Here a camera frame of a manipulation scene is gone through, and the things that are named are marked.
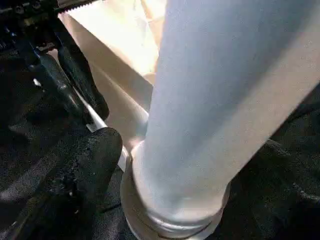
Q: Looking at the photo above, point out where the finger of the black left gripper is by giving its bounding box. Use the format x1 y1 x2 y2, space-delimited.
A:
29 53 87 125
57 46 110 121

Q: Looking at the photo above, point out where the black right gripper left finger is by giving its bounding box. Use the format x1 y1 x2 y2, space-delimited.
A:
7 126 124 240

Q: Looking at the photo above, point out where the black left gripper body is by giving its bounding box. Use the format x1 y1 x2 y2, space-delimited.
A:
0 0 63 55

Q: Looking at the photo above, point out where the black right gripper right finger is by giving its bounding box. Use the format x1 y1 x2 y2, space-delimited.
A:
222 138 320 240

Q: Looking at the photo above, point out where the white plastic table top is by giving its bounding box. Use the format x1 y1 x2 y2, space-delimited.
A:
56 0 227 240

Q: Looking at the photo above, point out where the white plastic table leg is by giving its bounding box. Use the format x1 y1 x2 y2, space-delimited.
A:
131 0 320 237

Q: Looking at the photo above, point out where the black work mat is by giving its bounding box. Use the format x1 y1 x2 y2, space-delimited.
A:
0 47 320 240

